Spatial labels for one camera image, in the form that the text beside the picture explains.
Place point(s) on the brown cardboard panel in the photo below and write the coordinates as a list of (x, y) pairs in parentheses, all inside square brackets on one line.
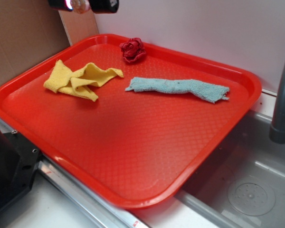
[(31, 32)]

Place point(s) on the light blue cloth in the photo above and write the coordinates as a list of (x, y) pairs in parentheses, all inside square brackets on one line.
[(205, 91)]

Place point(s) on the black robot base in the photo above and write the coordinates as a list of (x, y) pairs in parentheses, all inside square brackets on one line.
[(19, 160)]

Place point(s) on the crumpled red cloth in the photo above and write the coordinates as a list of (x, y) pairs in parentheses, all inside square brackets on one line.
[(133, 50)]

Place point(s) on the brown spiral shell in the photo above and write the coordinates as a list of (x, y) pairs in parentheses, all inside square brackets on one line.
[(80, 6)]

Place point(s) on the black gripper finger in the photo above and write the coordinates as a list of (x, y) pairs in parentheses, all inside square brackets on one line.
[(64, 5), (104, 6)]

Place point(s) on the red plastic tray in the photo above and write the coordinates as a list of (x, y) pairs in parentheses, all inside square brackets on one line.
[(133, 149)]

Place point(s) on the grey sink basin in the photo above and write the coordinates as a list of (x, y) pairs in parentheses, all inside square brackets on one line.
[(202, 202)]

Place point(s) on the yellow cloth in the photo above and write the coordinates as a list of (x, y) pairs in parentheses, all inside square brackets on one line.
[(77, 83)]

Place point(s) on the round sink drain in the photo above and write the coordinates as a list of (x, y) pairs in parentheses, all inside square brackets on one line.
[(251, 197)]

